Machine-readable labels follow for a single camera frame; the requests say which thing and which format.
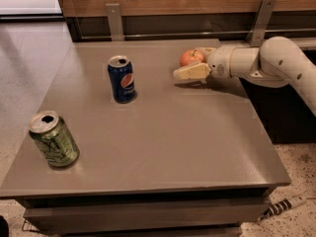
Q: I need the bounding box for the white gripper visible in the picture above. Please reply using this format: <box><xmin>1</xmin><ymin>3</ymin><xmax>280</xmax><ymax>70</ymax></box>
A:
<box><xmin>173</xmin><ymin>46</ymin><xmax>234</xmax><ymax>82</ymax></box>

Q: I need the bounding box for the red apple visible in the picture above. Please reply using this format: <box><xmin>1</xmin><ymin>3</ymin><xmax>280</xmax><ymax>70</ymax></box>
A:
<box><xmin>180</xmin><ymin>49</ymin><xmax>204</xmax><ymax>66</ymax></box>

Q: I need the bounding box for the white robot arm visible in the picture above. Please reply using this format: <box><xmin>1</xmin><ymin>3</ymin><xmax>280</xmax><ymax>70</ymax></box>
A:
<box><xmin>173</xmin><ymin>37</ymin><xmax>316</xmax><ymax>116</ymax></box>

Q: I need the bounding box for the blue Pepsi can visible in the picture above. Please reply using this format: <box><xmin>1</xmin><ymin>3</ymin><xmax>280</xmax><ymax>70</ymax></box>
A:
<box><xmin>108</xmin><ymin>55</ymin><xmax>136</xmax><ymax>104</ymax></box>

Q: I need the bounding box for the grey table with drawers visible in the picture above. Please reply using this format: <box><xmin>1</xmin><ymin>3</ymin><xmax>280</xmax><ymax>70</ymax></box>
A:
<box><xmin>1</xmin><ymin>41</ymin><xmax>290</xmax><ymax>237</ymax></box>

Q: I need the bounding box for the white black striped power strip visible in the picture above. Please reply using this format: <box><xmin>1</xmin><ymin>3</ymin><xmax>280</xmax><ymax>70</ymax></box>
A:
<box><xmin>258</xmin><ymin>196</ymin><xmax>307</xmax><ymax>221</ymax></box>

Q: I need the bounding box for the green soda can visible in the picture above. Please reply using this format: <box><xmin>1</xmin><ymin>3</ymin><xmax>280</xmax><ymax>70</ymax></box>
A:
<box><xmin>29</xmin><ymin>111</ymin><xmax>80</xmax><ymax>168</ymax></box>

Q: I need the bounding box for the right metal bracket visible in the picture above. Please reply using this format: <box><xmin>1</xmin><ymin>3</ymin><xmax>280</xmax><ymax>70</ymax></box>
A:
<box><xmin>246</xmin><ymin>0</ymin><xmax>277</xmax><ymax>47</ymax></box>

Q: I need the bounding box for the metal bracket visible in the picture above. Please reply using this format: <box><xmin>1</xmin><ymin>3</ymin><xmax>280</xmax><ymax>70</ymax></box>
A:
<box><xmin>246</xmin><ymin>0</ymin><xmax>277</xmax><ymax>47</ymax></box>
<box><xmin>106</xmin><ymin>3</ymin><xmax>124</xmax><ymax>41</ymax></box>

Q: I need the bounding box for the left metal bracket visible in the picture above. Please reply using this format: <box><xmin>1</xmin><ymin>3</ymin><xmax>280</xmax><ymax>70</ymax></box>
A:
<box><xmin>106</xmin><ymin>3</ymin><xmax>124</xmax><ymax>41</ymax></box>

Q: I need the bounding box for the metal rail bar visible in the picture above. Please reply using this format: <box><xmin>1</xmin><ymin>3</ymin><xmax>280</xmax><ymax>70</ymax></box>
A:
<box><xmin>77</xmin><ymin>27</ymin><xmax>316</xmax><ymax>40</ymax></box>

